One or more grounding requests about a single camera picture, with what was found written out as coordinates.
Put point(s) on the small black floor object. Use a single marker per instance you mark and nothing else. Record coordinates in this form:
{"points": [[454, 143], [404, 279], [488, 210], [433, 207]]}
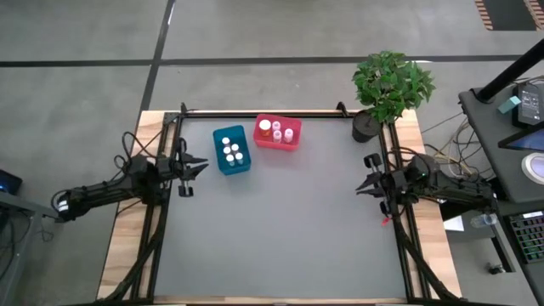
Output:
{"points": [[495, 268]]}

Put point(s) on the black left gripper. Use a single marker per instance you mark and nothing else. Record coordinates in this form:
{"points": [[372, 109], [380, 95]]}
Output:
{"points": [[174, 170]]}

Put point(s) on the green leafy plant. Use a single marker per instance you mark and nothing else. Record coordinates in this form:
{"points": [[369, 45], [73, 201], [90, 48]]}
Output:
{"points": [[391, 85]]}

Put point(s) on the black metal rig frame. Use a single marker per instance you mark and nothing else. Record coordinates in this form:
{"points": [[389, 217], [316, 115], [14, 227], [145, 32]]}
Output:
{"points": [[221, 115]]}

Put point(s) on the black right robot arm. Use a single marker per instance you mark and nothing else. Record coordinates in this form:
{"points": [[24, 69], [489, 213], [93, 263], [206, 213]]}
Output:
{"points": [[450, 189]]}

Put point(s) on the black plant pot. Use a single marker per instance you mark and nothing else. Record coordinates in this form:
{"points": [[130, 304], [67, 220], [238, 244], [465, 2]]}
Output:
{"points": [[364, 126]]}

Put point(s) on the blue-lit device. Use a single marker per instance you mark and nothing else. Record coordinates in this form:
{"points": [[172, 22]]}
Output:
{"points": [[8, 183]]}

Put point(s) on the black power brick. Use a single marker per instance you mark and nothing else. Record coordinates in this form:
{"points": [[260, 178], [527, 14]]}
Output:
{"points": [[529, 106]]}

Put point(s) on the black pole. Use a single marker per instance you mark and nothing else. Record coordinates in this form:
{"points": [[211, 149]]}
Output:
{"points": [[510, 72]]}

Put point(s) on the blue medicine bottle white pills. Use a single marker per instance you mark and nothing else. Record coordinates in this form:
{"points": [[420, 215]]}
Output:
{"points": [[230, 159]]}

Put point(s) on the red plastic bin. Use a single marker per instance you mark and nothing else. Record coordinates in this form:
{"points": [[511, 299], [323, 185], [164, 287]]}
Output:
{"points": [[293, 121]]}

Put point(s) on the dark grey side desk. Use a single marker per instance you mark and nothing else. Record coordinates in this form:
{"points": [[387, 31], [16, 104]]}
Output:
{"points": [[489, 140]]}

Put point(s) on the brown striped floor mat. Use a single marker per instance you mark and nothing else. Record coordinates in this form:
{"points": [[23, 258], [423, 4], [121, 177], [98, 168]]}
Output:
{"points": [[510, 15]]}

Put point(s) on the keyboard with coloured keys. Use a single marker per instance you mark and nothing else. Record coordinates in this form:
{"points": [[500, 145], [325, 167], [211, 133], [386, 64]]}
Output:
{"points": [[529, 238]]}

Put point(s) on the small teal box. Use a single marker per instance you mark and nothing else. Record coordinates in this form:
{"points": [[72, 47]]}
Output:
{"points": [[509, 105]]}

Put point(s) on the round white disc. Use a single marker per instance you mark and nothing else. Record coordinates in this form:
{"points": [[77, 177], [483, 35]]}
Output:
{"points": [[536, 168]]}

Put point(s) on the tablet with blue screen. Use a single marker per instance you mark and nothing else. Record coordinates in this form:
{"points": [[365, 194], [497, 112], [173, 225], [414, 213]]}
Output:
{"points": [[529, 140]]}

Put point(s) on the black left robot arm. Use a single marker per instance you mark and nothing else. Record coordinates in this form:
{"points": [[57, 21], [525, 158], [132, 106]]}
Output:
{"points": [[106, 191]]}

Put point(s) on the green medicine bottle white cap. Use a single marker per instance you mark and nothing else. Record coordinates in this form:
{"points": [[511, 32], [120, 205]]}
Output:
{"points": [[239, 158]]}

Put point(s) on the pink medicine bottle white cap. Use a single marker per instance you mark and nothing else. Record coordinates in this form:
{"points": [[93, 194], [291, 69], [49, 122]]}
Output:
{"points": [[227, 150], [226, 140]]}

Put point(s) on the small red clip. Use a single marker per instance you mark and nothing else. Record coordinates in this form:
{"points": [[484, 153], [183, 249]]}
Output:
{"points": [[385, 221]]}

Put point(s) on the clear medicine bottle white cap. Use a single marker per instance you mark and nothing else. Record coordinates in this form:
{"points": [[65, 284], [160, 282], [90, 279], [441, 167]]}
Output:
{"points": [[288, 134], [276, 126]]}

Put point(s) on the white paper sheet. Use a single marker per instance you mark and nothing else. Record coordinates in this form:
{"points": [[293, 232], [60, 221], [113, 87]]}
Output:
{"points": [[455, 224]]}

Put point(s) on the blue plastic bin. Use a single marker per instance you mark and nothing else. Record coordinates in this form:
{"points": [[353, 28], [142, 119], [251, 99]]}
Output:
{"points": [[219, 168]]}

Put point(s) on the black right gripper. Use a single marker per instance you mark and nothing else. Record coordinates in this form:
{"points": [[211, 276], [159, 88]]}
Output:
{"points": [[389, 185]]}

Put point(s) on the clear bottle yellow green pills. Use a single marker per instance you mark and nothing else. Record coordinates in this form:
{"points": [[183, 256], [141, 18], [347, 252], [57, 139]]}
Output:
{"points": [[277, 136]]}

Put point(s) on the grey side table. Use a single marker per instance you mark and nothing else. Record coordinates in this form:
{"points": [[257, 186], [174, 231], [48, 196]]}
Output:
{"points": [[17, 208]]}

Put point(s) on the clear plastic water bottle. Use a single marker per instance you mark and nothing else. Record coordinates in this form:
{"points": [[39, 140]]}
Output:
{"points": [[483, 219]]}

